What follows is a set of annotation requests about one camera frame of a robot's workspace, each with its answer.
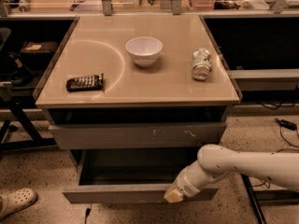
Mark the dark box on shelf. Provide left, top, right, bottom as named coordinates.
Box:
left=20, top=41, right=59, bottom=59

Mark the white bowl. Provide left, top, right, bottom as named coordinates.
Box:
left=125, top=36, right=164, bottom=67

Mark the black floor bar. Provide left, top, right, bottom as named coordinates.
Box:
left=241, top=175, right=267, bottom=224

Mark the grey drawer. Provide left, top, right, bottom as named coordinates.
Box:
left=62, top=147, right=219, bottom=205
left=49, top=121, right=226, bottom=149

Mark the grey top drawer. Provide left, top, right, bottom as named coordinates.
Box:
left=49, top=121, right=226, bottom=149

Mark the white clog shoe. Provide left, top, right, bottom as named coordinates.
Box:
left=0, top=188, right=37, bottom=218

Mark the crushed silver can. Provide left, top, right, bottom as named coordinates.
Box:
left=192, top=48, right=212, bottom=80

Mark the black floor cable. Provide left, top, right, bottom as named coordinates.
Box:
left=249, top=126, right=299, bottom=189

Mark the black power adapter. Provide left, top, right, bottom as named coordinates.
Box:
left=276, top=119, right=297, bottom=131

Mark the grey drawer cabinet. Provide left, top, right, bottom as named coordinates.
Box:
left=33, top=13, right=243, bottom=205

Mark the black table leg frame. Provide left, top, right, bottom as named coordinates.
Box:
left=0, top=92, right=56, bottom=152

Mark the black calculator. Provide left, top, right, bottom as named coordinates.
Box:
left=65, top=74, right=104, bottom=92

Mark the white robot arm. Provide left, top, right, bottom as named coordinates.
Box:
left=164, top=144, right=299, bottom=203

